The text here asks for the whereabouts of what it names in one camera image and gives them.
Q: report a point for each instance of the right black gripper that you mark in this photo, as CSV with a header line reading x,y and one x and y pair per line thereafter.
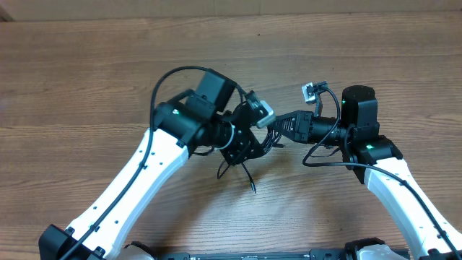
x,y
301,131

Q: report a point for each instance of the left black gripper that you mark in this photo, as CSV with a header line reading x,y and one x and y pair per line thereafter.
x,y
240,152

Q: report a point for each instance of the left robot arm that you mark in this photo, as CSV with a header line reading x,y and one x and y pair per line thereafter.
x,y
218,114

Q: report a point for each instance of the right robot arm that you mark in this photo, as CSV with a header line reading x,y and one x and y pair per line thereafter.
x,y
377,163

